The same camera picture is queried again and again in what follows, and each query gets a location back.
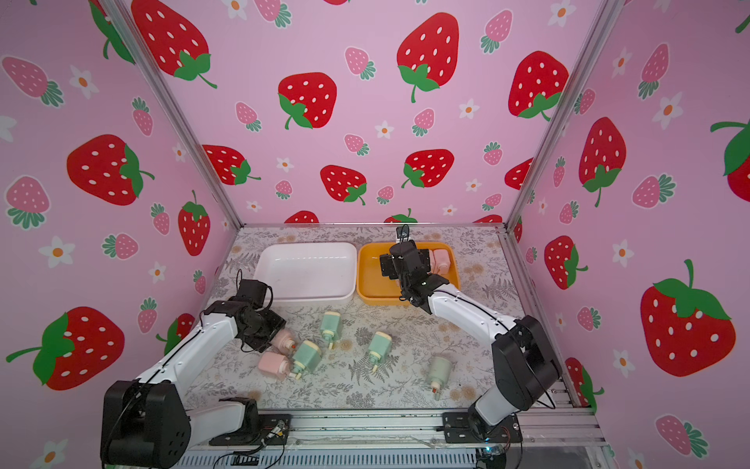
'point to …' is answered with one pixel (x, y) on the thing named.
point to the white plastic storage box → (309, 272)
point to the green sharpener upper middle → (330, 326)
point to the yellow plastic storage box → (376, 289)
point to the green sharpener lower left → (308, 357)
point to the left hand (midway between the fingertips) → (283, 328)
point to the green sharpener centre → (379, 348)
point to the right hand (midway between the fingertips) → (414, 248)
